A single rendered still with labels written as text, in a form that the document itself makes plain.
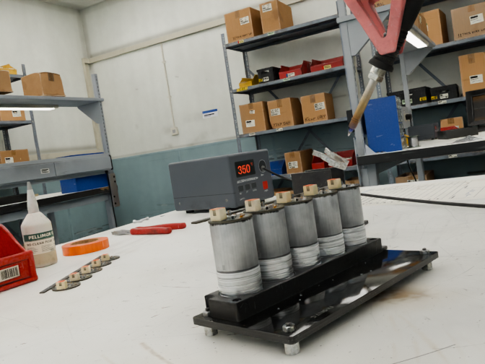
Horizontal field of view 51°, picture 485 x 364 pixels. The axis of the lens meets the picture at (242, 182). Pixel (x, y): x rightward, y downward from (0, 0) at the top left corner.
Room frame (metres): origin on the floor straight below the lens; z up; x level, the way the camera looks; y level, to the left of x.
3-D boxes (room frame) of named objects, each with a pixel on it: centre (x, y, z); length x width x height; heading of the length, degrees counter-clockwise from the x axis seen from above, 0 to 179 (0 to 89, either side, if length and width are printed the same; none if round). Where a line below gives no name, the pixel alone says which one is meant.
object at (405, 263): (0.31, -0.04, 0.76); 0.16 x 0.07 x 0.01; 135
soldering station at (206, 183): (0.93, 0.04, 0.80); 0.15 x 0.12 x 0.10; 50
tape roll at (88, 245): (0.66, 0.22, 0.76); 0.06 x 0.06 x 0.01
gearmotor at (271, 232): (0.30, -0.01, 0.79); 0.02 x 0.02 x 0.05
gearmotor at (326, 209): (0.34, -0.05, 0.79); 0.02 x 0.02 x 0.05
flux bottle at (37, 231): (0.59, 0.25, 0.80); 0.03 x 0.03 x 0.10
